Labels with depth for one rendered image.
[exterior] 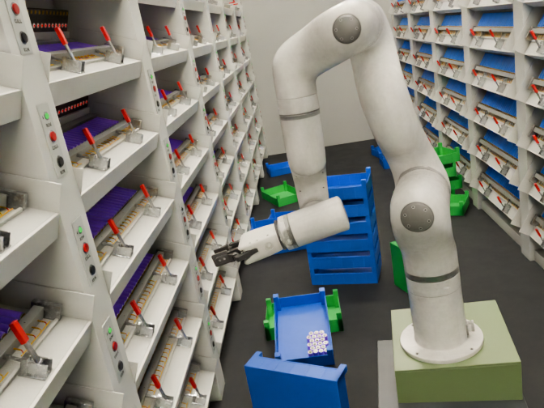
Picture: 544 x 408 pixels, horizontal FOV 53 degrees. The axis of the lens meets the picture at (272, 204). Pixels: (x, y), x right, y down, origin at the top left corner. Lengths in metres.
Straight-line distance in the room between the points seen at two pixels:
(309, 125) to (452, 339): 0.58
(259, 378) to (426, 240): 0.76
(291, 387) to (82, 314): 0.82
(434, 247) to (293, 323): 1.04
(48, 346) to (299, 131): 0.65
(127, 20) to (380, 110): 0.76
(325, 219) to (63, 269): 0.58
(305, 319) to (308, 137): 1.08
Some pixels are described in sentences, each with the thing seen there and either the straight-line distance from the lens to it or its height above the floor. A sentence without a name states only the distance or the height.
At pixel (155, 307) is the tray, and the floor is 0.52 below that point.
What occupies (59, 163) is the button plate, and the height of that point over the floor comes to 0.99.
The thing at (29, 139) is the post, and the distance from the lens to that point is 0.95.
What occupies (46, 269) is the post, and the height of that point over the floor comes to 0.82.
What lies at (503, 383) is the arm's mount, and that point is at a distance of 1.36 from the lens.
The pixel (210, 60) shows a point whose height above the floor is 1.03.
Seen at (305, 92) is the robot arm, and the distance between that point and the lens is 1.19.
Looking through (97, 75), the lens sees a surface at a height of 1.11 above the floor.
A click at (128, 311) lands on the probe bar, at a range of 1.38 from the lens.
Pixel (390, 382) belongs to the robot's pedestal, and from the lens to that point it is 1.44.
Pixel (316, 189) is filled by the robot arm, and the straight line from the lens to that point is 1.36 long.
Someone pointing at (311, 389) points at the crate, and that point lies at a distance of 1.65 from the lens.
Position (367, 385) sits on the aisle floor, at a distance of 1.90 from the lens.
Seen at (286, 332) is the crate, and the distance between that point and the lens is 2.12.
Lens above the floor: 1.14
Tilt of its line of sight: 17 degrees down
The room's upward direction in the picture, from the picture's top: 10 degrees counter-clockwise
